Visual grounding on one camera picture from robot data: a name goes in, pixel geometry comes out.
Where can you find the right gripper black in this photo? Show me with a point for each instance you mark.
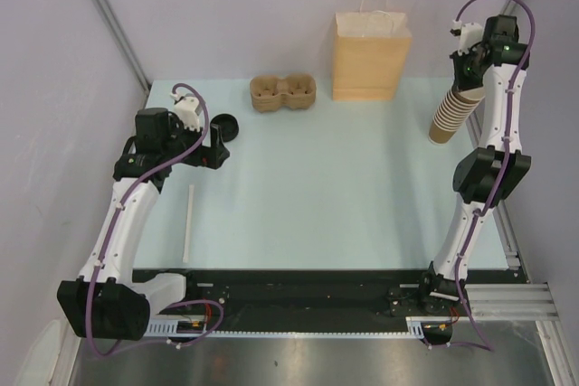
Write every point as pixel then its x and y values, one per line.
pixel 461 82

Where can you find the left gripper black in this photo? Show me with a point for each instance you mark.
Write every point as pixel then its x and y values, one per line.
pixel 210 156

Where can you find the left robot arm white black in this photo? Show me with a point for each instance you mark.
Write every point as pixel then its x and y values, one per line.
pixel 104 301

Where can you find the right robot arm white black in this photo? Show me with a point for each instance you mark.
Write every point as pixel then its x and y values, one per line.
pixel 490 68

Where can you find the stack of black lids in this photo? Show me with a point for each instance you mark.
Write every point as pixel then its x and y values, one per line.
pixel 228 124

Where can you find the stack of paper cups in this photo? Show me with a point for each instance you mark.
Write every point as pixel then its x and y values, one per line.
pixel 452 112

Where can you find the white wrapped straw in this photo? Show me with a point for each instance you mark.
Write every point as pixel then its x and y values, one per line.
pixel 188 223

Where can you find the brown pulp cup carrier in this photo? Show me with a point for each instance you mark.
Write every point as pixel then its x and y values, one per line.
pixel 270 93

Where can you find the brown paper bag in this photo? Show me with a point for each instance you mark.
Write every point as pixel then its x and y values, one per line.
pixel 369 54

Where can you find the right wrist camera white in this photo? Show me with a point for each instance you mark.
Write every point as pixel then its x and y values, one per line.
pixel 469 34

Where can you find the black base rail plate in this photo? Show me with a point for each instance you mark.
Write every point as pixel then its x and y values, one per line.
pixel 313 301

